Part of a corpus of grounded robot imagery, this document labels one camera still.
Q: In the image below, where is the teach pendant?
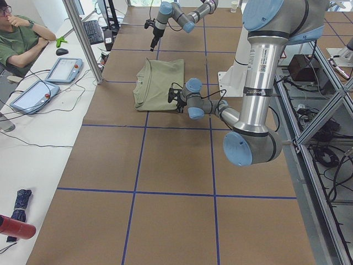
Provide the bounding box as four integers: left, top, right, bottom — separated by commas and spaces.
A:
45, 57, 83, 84
10, 81, 60, 114

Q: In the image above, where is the aluminium frame post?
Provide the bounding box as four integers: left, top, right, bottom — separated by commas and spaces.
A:
62, 0, 103, 84

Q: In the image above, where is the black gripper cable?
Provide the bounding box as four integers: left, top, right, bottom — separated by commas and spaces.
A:
170, 82, 279, 130

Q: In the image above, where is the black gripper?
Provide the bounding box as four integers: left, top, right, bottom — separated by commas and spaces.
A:
145, 19, 165, 51
168, 87, 185, 110

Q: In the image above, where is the brown box under frame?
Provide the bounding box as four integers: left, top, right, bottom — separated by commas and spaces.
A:
288, 54, 320, 82

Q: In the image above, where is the upper teach pendant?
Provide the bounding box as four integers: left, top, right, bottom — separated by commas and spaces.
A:
45, 57, 83, 84

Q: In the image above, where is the white metal mount base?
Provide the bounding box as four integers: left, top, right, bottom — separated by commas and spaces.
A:
218, 27, 250, 97

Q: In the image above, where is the person in green shirt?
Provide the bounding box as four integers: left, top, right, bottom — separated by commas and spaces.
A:
1, 1, 56, 77

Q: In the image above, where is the black computer mouse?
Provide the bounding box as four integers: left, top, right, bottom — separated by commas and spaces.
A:
56, 48, 68, 56

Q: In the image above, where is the green long-sleeve shirt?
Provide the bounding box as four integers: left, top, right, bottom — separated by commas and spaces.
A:
133, 59, 184, 111

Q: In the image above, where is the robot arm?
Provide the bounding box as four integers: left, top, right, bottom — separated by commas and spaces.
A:
168, 1, 328, 166
144, 0, 218, 51

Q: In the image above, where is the white paper cup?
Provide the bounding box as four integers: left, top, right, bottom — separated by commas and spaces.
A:
230, 1, 239, 13

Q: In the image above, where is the lower teach pendant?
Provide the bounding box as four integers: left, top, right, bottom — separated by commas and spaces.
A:
10, 81, 60, 114

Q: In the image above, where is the red bottle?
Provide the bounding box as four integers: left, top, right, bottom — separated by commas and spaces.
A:
1, 215, 36, 240

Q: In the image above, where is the black keyboard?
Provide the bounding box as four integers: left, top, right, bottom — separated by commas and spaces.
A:
83, 20, 104, 45

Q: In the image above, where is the dark folded umbrella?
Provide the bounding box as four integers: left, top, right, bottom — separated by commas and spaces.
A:
7, 189, 32, 242

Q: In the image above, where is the green plastic toy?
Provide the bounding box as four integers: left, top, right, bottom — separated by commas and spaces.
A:
56, 36, 68, 48

